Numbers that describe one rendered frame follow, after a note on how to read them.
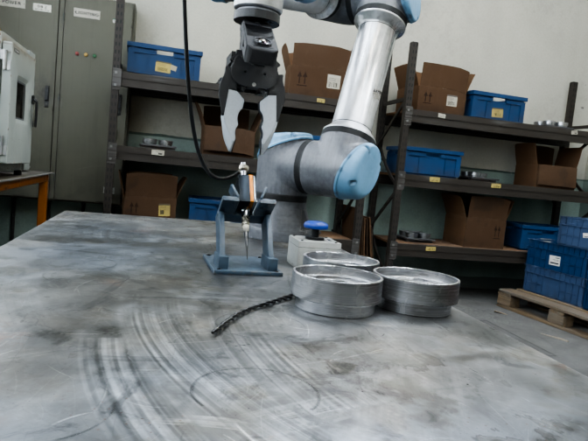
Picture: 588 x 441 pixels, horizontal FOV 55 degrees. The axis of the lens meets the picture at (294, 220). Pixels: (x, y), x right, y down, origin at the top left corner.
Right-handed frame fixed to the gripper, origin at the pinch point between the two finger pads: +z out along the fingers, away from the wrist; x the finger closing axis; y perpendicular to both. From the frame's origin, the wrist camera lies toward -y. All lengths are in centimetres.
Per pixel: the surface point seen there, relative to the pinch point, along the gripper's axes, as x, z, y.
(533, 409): -14, 18, -53
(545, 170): -310, -17, 320
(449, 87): -212, -73, 323
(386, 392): -3, 18, -49
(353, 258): -15.3, 14.9, -10.5
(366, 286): -9.1, 14.6, -30.4
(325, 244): -13.4, 14.2, -2.4
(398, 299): -14.5, 16.6, -27.7
